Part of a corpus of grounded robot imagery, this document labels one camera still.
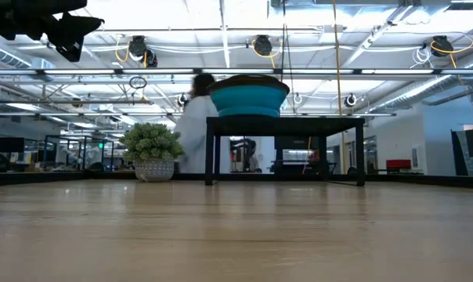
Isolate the green succulent in pot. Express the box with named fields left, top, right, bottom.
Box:
left=118, top=122, right=187, bottom=183

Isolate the red box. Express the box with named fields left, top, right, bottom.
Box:
left=385, top=158, right=413, bottom=170

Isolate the person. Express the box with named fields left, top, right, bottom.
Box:
left=173, top=72, right=232, bottom=175

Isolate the black aluminium table frame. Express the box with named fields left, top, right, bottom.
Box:
left=0, top=171, right=473, bottom=190

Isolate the black screen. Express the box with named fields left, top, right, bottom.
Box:
left=274, top=136, right=320, bottom=151

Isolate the dark panel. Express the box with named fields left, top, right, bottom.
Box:
left=450, top=128, right=473, bottom=178

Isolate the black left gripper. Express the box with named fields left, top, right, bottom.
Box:
left=13, top=0, right=105, bottom=63

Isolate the blue collapsible bowl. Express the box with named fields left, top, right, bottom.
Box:
left=206, top=74, right=291, bottom=119

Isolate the black perforated metal shelf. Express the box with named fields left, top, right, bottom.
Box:
left=204, top=115, right=366, bottom=187

